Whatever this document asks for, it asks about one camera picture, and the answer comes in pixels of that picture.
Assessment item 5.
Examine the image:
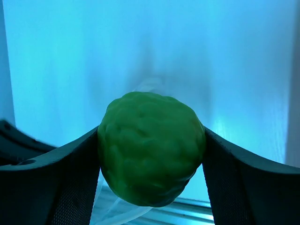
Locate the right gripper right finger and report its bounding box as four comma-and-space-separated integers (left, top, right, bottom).
202, 129, 300, 225

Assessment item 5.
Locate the bumpy green toy vegetable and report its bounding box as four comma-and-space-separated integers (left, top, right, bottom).
97, 91, 206, 208

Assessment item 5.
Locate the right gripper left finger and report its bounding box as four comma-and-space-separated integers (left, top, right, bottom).
0, 120, 100, 225

